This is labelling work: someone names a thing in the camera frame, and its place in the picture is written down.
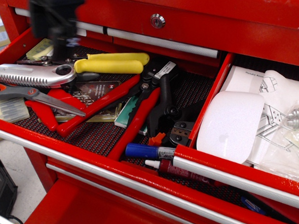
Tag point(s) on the red threadlocker bottle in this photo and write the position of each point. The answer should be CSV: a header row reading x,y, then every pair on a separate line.
x,y
165,167

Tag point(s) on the orange plastic piece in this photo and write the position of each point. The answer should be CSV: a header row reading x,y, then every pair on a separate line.
x,y
156,140

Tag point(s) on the green plastic bit case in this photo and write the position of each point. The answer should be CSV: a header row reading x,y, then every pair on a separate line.
x,y
43,48

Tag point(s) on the red handled pliers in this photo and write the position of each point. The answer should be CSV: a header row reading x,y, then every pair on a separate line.
x,y
98,101

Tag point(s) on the clear plastic bit box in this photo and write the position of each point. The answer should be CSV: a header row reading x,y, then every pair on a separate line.
x,y
13,110

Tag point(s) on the silver box cutter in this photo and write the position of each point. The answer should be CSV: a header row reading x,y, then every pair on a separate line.
x,y
37,76

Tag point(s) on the blue capped marker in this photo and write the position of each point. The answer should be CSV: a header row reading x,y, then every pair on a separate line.
x,y
148,151

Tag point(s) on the yellow handled wire stripper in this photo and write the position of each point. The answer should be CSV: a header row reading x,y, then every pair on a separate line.
x,y
132,63

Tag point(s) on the left red drawer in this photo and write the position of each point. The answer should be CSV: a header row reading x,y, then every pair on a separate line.
x,y
79,177

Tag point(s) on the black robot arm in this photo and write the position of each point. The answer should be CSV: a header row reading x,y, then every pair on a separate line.
x,y
56,20

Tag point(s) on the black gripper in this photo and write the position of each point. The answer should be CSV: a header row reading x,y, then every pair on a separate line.
x,y
64,41

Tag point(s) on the silver chest lock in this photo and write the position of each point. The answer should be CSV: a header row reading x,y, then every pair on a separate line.
x,y
157,21

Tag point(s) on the orange grey scissors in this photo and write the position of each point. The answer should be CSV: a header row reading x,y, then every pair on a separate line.
x,y
34,94

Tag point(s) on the right red drawer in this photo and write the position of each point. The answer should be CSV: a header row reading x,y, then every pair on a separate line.
x,y
267,185

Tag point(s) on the teal sanding block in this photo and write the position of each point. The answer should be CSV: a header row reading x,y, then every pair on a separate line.
x,y
123,117

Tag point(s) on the red drawer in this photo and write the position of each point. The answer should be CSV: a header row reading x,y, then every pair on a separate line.
x,y
267,185
79,177

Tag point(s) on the white computer mouse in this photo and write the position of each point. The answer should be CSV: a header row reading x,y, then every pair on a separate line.
x,y
229,125

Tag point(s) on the red handled wire cutter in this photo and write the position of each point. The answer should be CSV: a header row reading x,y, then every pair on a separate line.
x,y
136,125

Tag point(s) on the white instruction paper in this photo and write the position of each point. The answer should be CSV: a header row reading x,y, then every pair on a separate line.
x,y
280,95

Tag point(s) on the black crimping tool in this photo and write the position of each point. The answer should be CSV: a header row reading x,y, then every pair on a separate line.
x,y
167,117

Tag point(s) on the white markers label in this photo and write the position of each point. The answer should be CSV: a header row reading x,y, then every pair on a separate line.
x,y
81,32

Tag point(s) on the drill bit package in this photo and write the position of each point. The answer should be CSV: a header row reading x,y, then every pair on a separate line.
x,y
89,92

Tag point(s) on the plastic bag of hardware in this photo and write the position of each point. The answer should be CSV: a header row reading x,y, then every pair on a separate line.
x,y
282,155

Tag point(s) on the black box on floor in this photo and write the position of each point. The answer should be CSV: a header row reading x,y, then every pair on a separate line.
x,y
8,192

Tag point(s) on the red tool chest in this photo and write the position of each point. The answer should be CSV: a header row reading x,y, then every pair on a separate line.
x,y
202,36

